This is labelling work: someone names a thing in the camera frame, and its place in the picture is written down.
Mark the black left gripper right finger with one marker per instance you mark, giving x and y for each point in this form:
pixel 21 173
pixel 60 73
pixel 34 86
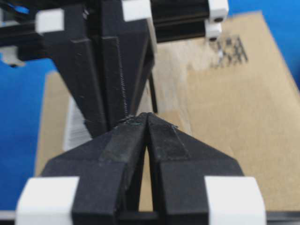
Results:
pixel 196 184

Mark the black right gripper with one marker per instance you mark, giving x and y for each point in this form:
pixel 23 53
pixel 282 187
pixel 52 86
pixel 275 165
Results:
pixel 130 31

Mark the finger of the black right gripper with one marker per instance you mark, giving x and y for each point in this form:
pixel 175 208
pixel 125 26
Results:
pixel 88 61

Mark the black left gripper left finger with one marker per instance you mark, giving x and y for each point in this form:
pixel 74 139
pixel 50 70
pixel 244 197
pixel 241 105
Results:
pixel 85 185

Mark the brown cardboard box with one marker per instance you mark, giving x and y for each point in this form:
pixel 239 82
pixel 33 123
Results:
pixel 238 96

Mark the blue table cloth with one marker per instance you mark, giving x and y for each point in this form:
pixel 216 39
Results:
pixel 22 94

